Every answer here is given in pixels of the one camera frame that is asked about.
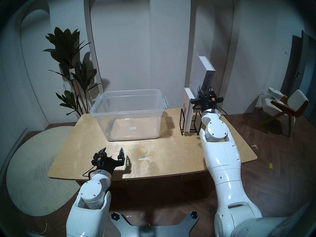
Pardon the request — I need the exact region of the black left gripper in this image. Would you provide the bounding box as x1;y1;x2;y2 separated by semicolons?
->
91;147;125;175

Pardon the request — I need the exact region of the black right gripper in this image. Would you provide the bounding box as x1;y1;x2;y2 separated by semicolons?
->
191;85;224;113

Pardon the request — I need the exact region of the large grey special issue book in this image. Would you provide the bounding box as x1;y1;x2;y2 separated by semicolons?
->
197;56;216;96

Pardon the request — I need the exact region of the small white hardcover book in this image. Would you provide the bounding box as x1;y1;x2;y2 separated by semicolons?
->
183;88;198;134

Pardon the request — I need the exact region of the clear plastic storage box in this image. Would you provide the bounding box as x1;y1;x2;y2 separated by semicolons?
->
90;89;169;142

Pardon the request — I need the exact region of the light wooden table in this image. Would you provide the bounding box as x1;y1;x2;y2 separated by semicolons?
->
48;106;257;207

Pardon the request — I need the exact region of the white device on armchair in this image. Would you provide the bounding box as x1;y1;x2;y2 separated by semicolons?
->
267;87;283;101

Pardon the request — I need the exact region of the round beige rug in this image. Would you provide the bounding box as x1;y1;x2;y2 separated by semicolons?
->
6;126;81;217

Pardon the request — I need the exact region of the dark grey door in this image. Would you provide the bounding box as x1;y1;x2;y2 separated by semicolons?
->
281;30;316;127

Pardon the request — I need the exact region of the wooden armchair with white cushions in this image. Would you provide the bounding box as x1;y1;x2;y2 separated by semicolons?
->
262;89;309;137

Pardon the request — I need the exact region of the tall dark green plant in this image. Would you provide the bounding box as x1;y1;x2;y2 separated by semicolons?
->
43;27;101;117

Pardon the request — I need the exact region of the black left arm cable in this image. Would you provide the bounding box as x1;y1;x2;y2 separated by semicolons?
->
82;166;96;179

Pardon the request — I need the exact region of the black wire book rack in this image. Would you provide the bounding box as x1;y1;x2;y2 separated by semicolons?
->
180;108;202;136

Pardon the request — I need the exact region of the grey metal robot base plate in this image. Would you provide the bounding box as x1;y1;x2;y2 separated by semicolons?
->
110;211;199;237

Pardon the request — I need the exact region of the thin white loose cable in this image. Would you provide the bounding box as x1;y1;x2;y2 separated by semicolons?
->
32;223;47;234

